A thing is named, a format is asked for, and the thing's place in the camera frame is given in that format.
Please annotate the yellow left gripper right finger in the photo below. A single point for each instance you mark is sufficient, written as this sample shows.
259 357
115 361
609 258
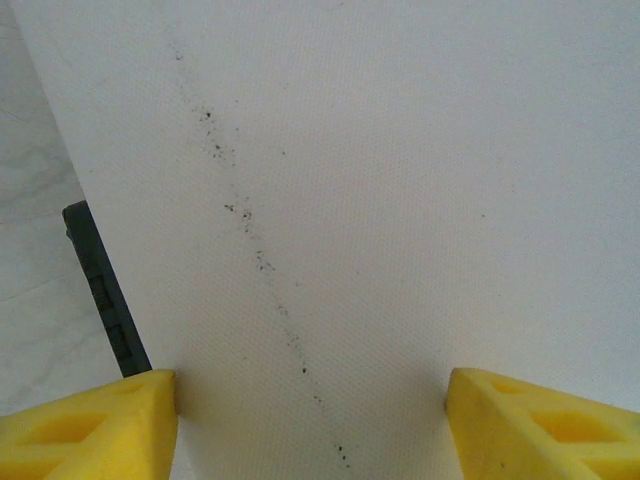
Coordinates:
550 440

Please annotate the white hard-shell suitcase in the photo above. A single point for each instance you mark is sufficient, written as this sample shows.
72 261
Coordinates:
375 200

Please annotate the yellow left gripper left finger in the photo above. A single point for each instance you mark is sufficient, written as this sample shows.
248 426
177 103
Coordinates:
75 440

